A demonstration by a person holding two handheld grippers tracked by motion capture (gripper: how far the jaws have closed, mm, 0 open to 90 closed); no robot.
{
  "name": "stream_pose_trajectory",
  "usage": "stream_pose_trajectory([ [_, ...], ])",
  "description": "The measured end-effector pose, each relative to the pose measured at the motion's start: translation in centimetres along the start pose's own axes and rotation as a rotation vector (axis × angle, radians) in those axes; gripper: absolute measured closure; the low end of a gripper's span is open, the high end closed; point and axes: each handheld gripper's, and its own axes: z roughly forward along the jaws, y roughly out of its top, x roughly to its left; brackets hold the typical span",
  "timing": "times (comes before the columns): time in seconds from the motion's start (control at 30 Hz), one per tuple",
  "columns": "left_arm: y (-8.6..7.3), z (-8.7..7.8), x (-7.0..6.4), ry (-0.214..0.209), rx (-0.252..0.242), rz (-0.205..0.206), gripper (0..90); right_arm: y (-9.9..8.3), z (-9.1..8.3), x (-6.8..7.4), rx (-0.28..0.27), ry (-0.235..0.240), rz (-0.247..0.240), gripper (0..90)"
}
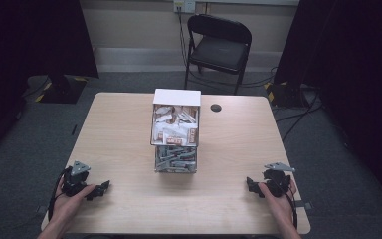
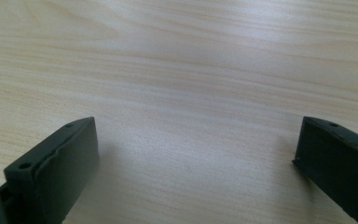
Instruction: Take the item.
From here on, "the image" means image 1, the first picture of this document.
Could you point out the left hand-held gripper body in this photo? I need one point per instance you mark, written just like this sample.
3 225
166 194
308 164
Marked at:
75 179

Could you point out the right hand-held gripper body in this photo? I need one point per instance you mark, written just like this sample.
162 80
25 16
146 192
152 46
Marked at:
277 182

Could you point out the person's right hand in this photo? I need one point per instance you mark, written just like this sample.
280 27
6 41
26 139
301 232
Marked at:
280 207

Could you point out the person's left hand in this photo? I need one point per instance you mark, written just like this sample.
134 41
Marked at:
67 207

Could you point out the pile of grey packets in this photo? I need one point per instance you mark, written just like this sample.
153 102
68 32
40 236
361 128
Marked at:
175 159

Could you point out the black stand base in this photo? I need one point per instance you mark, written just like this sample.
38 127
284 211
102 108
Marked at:
283 93
63 89

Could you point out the pile of white orange packets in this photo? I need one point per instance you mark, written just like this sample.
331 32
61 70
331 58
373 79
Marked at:
175 127

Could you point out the clear box with white lid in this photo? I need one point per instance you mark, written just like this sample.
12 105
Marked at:
176 97

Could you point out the black folding chair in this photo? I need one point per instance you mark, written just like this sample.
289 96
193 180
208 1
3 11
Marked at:
219 49

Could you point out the black curtain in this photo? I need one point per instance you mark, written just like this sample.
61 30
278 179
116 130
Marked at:
354 66
30 40

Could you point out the white wall outlet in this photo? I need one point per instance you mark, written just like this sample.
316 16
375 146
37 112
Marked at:
184 6

